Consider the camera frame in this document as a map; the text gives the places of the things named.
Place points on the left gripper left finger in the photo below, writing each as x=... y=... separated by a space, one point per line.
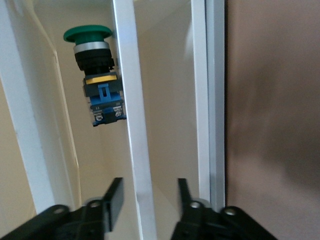
x=113 y=202

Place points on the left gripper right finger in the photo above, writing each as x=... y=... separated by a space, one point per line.
x=187 y=202

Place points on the white plastic tray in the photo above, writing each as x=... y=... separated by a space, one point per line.
x=130 y=100

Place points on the green push button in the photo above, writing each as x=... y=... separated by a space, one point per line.
x=100 y=67

